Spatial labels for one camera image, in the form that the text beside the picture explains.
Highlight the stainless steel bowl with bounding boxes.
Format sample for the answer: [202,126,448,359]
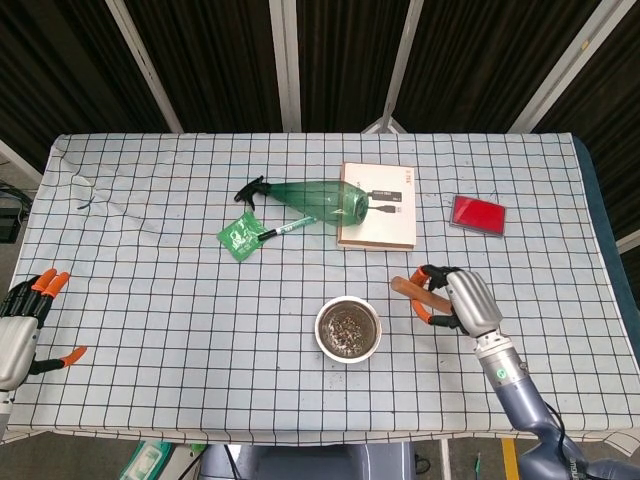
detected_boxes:
[314,295,382,361]

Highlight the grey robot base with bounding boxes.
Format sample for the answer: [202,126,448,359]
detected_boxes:
[199,442,416,480]

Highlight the black electronic device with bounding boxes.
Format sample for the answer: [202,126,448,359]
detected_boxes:
[0,184,34,246]

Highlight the blue checkered tablecloth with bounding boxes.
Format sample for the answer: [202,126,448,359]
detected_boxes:
[0,132,632,446]

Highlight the green plastic spray bottle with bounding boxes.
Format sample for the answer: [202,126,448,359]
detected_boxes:
[234,175,371,228]

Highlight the wooden rolling pin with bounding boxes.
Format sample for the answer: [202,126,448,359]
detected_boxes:
[390,275,454,316]

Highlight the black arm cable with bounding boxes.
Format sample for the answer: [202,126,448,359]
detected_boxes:
[543,399,581,456]

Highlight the white partition post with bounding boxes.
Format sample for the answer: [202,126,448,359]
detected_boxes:
[362,0,426,134]
[504,0,616,134]
[104,0,184,134]
[268,0,303,134]

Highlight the green marker pen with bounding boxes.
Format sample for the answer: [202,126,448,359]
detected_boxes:
[256,217,316,242]

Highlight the red ink pad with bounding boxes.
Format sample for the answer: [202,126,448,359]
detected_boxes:
[448,194,508,237]

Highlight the crushed nut pieces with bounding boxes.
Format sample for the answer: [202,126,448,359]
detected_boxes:
[324,312,369,349]

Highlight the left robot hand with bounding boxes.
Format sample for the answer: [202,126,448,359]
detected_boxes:
[0,268,88,392]

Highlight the white cable packaging box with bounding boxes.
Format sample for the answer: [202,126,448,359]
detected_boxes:
[336,161,418,251]

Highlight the green tea packet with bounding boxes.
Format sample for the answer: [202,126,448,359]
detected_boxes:
[216,210,269,262]

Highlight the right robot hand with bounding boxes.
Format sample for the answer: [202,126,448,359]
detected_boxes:
[408,264,504,337]

